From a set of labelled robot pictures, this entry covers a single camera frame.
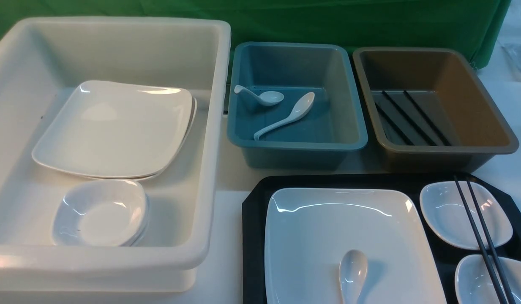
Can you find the large white square plate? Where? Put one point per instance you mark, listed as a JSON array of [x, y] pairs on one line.
[[309, 230]]

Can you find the white tray bowl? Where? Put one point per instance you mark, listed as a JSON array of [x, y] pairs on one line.
[[443, 210], [474, 286]]

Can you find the lower stacked white plate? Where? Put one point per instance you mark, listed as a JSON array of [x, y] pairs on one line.
[[190, 124]]

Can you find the stacked white plate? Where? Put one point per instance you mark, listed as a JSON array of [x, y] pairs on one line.
[[111, 130], [190, 124]]

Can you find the top stacked white plate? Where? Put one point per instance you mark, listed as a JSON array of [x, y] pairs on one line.
[[111, 130]]

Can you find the small white spoon in bin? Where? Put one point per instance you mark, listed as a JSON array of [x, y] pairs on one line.
[[269, 98]]

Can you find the teal plastic bin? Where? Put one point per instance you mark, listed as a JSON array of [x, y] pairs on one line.
[[334, 127]]

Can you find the long white spoon in bin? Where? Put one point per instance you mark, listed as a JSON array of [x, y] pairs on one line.
[[300, 110]]

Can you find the lower stacked white bowl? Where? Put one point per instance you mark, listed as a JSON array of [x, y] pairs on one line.
[[145, 223]]

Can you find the stacked white bowl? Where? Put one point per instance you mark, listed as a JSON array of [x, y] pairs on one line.
[[105, 213], [145, 223]]

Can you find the large white plastic tub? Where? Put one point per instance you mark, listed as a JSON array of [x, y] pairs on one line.
[[42, 61]]

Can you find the top stacked white bowl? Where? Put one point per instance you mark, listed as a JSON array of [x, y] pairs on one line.
[[105, 213]]

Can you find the brown plastic bin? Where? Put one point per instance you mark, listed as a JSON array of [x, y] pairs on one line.
[[447, 88]]

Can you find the green backdrop cloth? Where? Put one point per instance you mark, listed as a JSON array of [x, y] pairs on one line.
[[470, 27]]

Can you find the clear plastic bag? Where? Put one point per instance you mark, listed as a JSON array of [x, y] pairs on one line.
[[513, 50]]

